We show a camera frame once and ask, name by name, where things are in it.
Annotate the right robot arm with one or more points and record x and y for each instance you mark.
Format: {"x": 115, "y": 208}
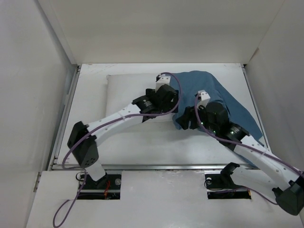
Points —
{"x": 279, "y": 181}

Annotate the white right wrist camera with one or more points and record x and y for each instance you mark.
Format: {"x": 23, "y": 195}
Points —
{"x": 203, "y": 98}

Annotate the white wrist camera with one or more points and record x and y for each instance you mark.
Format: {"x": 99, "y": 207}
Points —
{"x": 203, "y": 98}
{"x": 162, "y": 80}

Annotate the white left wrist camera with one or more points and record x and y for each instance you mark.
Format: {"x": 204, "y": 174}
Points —
{"x": 162, "y": 80}

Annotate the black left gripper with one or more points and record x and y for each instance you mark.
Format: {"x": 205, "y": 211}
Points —
{"x": 172, "y": 107}

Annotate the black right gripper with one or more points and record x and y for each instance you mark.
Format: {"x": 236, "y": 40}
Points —
{"x": 183, "y": 121}

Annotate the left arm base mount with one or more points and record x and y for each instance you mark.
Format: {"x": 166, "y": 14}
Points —
{"x": 107, "y": 189}

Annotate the white pillow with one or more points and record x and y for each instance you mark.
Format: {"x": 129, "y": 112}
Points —
{"x": 123, "y": 89}

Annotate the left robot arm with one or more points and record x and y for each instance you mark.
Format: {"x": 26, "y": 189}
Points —
{"x": 85, "y": 139}

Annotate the blue pillowcase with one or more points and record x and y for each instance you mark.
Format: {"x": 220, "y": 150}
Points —
{"x": 193, "y": 81}

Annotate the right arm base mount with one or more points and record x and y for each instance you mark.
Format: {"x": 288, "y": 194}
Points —
{"x": 218, "y": 189}

